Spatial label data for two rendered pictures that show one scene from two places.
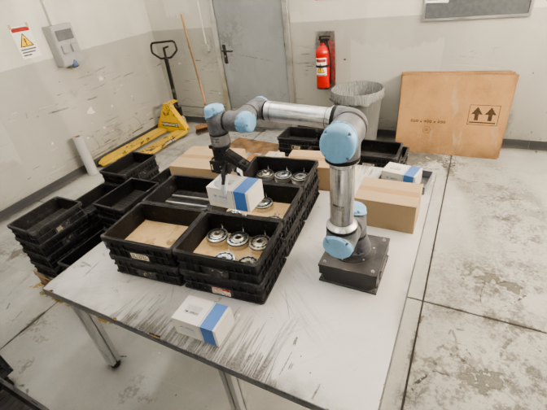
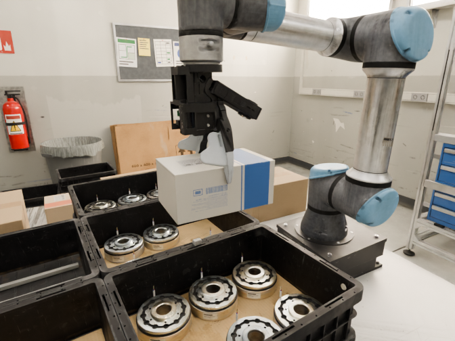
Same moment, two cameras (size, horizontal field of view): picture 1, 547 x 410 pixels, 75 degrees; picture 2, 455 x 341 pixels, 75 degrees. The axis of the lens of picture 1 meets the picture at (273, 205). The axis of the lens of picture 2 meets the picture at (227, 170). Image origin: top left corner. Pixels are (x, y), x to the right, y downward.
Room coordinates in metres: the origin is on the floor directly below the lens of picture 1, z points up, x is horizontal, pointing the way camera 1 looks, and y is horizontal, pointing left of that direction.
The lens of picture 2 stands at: (0.99, 0.61, 1.29)
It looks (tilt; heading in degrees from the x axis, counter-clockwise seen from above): 17 degrees down; 302
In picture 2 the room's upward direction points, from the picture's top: straight up
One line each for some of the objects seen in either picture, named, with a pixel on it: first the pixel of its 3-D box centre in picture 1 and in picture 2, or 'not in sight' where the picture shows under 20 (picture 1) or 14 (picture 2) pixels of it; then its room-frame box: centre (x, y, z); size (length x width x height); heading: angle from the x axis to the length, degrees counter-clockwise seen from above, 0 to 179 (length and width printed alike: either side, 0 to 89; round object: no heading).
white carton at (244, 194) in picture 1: (235, 192); (214, 180); (1.30, 0.15, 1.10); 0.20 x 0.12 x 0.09; 59
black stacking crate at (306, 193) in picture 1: (278, 179); (137, 203); (1.77, -0.05, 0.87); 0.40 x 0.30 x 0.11; 65
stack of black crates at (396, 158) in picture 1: (373, 172); not in sight; (2.56, -0.85, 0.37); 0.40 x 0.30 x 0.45; 59
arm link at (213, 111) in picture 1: (216, 119); (202, 1); (1.31, 0.17, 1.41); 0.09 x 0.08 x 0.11; 59
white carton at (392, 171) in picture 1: (401, 176); not in sight; (1.82, -0.78, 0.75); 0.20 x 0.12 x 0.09; 48
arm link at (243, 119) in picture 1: (241, 119); (247, 9); (1.28, 0.08, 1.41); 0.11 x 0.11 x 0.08; 59
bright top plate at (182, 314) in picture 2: (216, 234); (164, 312); (1.34, 0.28, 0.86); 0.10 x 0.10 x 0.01
